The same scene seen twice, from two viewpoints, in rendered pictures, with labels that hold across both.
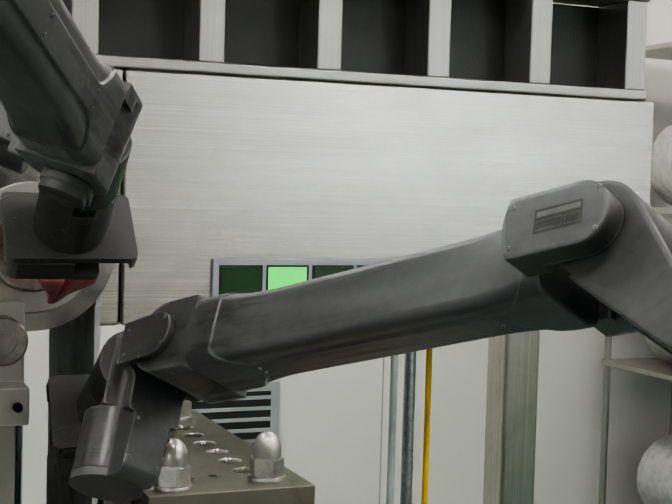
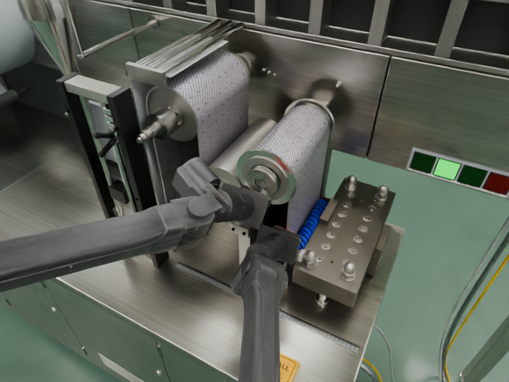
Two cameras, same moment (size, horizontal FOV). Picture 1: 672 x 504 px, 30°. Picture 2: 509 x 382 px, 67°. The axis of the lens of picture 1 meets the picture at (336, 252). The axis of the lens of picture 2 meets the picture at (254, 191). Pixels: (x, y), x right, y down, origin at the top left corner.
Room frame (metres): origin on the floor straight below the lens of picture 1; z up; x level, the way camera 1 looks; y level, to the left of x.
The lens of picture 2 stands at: (0.66, -0.23, 1.79)
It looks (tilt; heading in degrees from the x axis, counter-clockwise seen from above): 41 degrees down; 51
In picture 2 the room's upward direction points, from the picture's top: straight up
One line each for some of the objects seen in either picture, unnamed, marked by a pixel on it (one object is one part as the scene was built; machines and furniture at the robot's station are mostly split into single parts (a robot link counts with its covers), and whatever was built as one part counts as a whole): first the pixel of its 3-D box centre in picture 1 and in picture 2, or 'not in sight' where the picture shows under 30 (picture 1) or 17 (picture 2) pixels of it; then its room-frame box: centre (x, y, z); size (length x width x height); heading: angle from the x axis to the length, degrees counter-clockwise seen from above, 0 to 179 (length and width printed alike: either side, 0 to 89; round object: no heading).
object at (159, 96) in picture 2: not in sight; (202, 93); (1.13, 0.55, 1.33); 0.25 x 0.14 x 0.14; 23
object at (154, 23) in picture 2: not in sight; (120, 37); (1.05, 0.84, 1.41); 0.30 x 0.04 x 0.04; 23
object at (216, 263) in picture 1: (309, 287); (459, 172); (1.55, 0.03, 1.18); 0.25 x 0.01 x 0.07; 113
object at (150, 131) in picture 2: not in sight; (147, 133); (0.93, 0.47, 1.33); 0.06 x 0.03 x 0.03; 23
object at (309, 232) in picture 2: not in sight; (310, 224); (1.24, 0.24, 1.03); 0.21 x 0.04 x 0.03; 23
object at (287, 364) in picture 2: not in sight; (279, 371); (0.95, 0.03, 0.91); 0.07 x 0.07 x 0.02; 23
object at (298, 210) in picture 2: (71, 387); (305, 201); (1.23, 0.26, 1.10); 0.23 x 0.01 x 0.18; 23
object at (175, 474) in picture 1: (173, 462); (310, 257); (1.14, 0.14, 1.05); 0.04 x 0.04 x 0.04
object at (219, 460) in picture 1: (175, 474); (348, 233); (1.32, 0.16, 1.00); 0.40 x 0.16 x 0.06; 23
